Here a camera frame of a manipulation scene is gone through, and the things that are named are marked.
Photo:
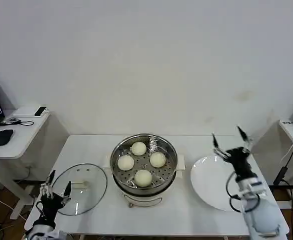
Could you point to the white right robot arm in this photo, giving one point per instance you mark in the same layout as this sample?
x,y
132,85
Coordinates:
x,y
261,215

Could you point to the steel steamer basket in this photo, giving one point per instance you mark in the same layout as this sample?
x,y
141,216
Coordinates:
x,y
171,155

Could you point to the white side desk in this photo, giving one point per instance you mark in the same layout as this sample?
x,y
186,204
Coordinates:
x,y
24,140

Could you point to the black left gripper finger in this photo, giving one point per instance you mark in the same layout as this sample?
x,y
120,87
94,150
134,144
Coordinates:
x,y
47,190
67,191

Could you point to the black computer mouse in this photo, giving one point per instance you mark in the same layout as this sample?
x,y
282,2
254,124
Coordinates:
x,y
3,137

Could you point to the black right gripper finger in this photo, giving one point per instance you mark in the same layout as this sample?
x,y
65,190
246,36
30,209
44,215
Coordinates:
x,y
247,145
220,152

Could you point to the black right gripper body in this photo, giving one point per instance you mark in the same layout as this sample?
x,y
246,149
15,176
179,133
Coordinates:
x,y
239,160

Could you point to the white plate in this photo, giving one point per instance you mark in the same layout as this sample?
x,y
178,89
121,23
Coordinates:
x,y
209,180

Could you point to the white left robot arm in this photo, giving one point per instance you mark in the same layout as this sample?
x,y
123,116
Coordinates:
x,y
44,232

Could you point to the white steamed bun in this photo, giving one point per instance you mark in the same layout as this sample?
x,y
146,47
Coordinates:
x,y
125,162
157,159
139,148
143,178

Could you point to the white electric cooker base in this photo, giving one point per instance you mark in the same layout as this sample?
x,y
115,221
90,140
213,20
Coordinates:
x,y
142,200

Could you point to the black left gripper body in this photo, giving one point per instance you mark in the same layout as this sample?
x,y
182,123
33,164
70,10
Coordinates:
x,y
50,207

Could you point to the oval glass lid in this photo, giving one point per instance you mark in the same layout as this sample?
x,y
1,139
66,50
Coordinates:
x,y
86,180

